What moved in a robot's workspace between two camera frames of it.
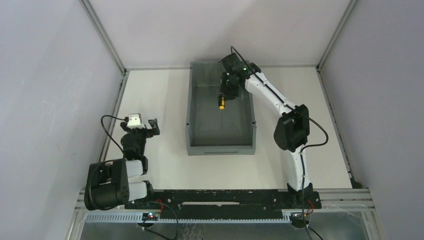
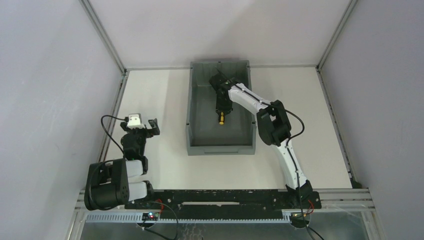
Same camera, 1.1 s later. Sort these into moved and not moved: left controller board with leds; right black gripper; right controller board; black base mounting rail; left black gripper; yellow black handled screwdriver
Moved: yellow black handled screwdriver; right black gripper
Not moved: left controller board with leds; right controller board; black base mounting rail; left black gripper
